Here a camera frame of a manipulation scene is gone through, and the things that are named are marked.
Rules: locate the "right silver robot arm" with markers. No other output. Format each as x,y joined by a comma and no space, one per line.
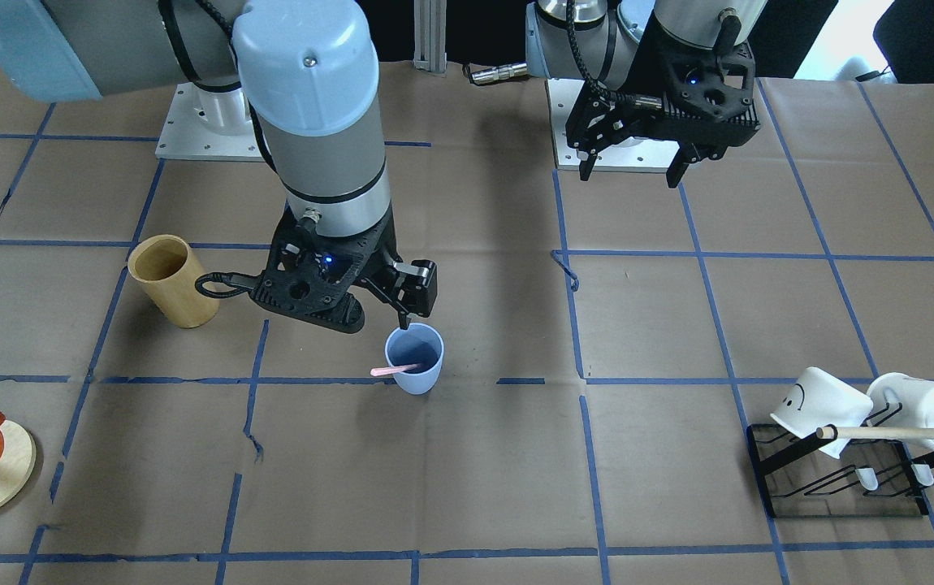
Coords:
303,77

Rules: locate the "white mug with face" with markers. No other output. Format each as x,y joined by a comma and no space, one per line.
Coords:
817,399

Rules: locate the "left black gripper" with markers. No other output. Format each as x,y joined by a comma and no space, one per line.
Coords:
652,75

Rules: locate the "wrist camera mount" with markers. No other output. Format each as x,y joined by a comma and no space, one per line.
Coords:
308,277
707,98

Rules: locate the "aluminium frame post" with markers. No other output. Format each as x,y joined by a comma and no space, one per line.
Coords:
429,24

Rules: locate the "light blue plastic cup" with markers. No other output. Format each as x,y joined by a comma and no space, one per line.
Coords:
418,344

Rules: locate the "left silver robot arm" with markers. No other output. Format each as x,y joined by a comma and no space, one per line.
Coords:
597,41

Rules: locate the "white mug upper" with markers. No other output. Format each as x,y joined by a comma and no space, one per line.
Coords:
901,401

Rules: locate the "wooden mug tree stand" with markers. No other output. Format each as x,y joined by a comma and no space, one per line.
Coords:
17,462

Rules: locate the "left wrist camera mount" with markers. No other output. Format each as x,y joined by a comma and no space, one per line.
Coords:
707,98

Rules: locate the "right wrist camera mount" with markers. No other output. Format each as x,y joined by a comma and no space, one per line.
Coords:
308,277

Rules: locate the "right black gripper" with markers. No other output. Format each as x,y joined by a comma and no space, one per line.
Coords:
416,283

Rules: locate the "black wire cup rack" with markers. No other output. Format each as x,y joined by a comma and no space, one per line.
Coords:
874,477

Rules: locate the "bamboo chopstick holder cup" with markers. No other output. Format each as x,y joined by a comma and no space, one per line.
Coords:
167,269

